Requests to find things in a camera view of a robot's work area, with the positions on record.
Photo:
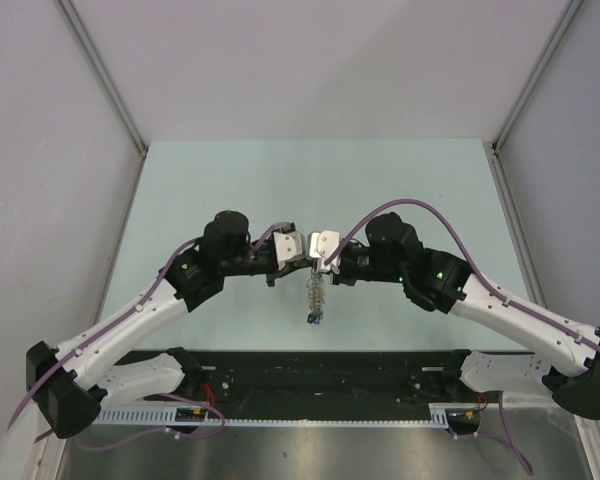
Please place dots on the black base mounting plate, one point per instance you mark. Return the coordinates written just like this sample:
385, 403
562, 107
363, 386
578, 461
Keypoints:
330, 382

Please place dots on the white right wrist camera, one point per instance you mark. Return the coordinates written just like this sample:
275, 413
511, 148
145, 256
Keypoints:
321, 246

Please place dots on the white slotted cable duct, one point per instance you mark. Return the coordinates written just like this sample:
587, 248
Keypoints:
178, 415

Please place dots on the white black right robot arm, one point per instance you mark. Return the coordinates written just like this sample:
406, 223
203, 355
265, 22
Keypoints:
563, 358

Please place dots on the aluminium frame rail left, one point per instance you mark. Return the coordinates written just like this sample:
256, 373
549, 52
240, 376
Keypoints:
94, 60

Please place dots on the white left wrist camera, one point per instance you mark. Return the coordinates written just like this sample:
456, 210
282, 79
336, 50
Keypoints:
289, 244

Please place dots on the aluminium frame rail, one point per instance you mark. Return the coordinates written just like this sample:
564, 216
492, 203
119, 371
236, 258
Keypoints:
94, 60
557, 36

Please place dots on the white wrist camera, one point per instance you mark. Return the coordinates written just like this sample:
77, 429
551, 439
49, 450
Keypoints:
321, 246
289, 244

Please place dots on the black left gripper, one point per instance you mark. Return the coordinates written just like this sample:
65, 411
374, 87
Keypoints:
290, 267

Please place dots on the aluminium frame rail right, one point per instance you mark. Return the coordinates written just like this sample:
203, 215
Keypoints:
557, 36

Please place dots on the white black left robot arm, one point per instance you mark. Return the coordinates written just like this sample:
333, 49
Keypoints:
73, 382

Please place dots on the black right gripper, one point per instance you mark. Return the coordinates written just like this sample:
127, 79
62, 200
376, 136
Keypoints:
340, 278

